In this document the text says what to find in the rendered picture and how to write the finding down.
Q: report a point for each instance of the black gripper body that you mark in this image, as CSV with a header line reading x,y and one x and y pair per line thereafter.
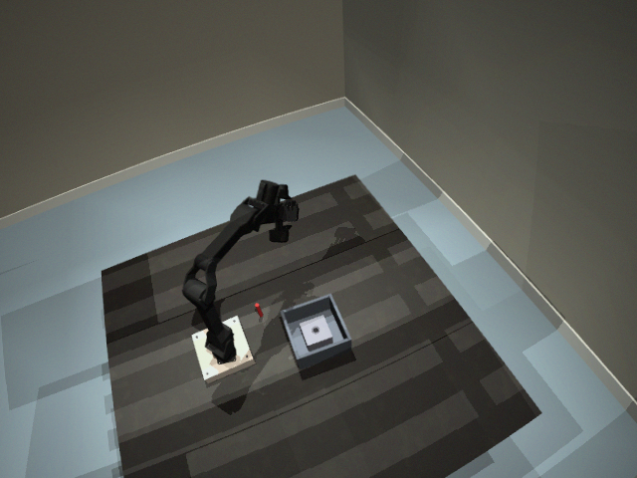
x,y
279,235

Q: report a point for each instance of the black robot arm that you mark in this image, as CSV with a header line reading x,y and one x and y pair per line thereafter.
x,y
243,220

